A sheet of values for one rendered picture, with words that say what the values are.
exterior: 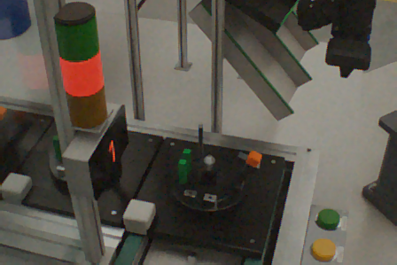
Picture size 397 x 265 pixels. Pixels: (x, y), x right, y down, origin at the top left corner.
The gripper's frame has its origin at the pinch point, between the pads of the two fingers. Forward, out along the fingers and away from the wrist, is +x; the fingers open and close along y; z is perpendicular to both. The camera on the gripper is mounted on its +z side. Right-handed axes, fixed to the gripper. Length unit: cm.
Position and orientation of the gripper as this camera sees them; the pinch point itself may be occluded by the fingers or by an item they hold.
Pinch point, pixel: (346, 58)
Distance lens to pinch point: 91.9
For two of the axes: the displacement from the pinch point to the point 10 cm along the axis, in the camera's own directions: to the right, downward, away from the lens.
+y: -2.6, 5.9, -7.6
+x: 0.1, 7.9, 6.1
